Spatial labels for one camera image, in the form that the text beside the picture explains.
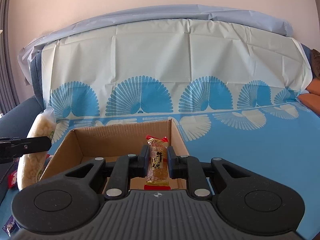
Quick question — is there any orange cushion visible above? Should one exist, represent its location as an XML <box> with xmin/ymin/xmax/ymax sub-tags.
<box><xmin>298</xmin><ymin>77</ymin><xmax>320</xmax><ymax>115</ymax></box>

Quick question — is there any grey curtain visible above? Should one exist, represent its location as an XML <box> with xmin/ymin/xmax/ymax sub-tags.
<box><xmin>0</xmin><ymin>0</ymin><xmax>20</xmax><ymax>115</ymax></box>

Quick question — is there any large rice cracker bag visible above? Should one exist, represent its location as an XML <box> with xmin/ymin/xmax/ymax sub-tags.
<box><xmin>17</xmin><ymin>106</ymin><xmax>56</xmax><ymax>190</ymax></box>

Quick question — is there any grey plastic sheet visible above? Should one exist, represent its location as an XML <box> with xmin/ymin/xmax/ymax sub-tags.
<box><xmin>17</xmin><ymin>4</ymin><xmax>293</xmax><ymax>85</ymax></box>

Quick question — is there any beef jerky snack packet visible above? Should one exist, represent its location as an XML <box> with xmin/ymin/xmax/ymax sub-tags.
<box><xmin>144</xmin><ymin>135</ymin><xmax>171</xmax><ymax>191</ymax></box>

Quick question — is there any blue fan-pattern sofa cover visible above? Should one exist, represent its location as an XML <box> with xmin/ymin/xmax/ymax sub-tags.
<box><xmin>30</xmin><ymin>19</ymin><xmax>319</xmax><ymax>239</ymax></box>

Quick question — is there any brown cardboard box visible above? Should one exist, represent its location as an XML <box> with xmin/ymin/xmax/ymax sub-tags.
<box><xmin>34</xmin><ymin>120</ymin><xmax>189</xmax><ymax>195</ymax></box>

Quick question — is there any purple cartoon snack packet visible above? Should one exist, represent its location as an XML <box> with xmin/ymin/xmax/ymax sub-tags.
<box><xmin>2</xmin><ymin>216</ymin><xmax>18</xmax><ymax>237</ymax></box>

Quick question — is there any brown cushion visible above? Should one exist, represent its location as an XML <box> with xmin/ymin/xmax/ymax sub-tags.
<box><xmin>310</xmin><ymin>49</ymin><xmax>320</xmax><ymax>79</ymax></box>

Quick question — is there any red wafer bar packet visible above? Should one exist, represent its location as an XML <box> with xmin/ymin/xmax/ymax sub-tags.
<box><xmin>8</xmin><ymin>170</ymin><xmax>17</xmax><ymax>189</ymax></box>

